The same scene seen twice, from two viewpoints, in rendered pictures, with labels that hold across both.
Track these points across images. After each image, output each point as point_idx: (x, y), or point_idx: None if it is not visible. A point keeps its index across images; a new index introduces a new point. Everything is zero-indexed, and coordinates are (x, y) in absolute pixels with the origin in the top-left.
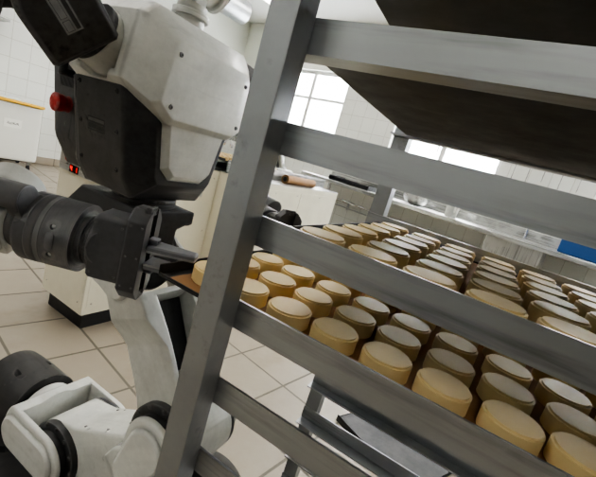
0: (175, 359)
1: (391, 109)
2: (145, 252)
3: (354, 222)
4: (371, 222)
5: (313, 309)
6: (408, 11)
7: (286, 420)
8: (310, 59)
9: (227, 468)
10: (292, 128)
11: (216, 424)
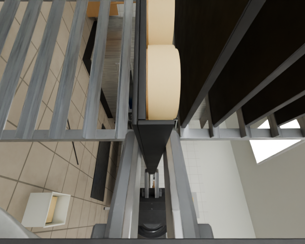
0: (11, 220)
1: (286, 85)
2: (154, 190)
3: (221, 70)
4: (258, 7)
5: None
6: (303, 98)
7: (128, 102)
8: (241, 128)
9: (97, 116)
10: (217, 126)
11: None
